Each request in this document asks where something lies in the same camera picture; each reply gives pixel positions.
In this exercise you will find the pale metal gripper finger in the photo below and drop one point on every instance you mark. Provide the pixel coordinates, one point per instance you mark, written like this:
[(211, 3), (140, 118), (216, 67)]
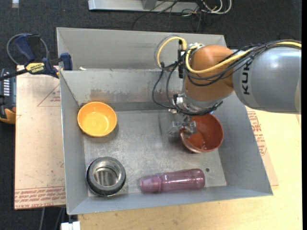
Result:
[(190, 131), (173, 130)]

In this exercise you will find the red-brown bowl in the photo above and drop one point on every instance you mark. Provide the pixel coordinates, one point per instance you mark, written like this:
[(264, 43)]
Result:
[(208, 133)]

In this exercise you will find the grey metal bin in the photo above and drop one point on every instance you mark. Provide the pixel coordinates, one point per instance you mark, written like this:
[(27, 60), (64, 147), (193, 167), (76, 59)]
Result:
[(148, 142)]

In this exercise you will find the pink plastic bottle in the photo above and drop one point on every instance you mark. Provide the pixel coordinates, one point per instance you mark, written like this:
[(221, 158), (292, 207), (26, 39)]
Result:
[(177, 180)]

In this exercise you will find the yellow bowl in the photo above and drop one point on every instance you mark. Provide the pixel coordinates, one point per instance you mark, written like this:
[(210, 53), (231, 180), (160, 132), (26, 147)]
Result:
[(97, 120)]

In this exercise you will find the metal cup with black rim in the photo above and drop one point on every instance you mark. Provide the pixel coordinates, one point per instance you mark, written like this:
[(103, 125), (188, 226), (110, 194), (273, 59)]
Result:
[(105, 176)]

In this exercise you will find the brown cardboard board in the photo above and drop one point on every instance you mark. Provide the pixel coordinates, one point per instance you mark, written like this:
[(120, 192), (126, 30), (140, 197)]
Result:
[(36, 140)]

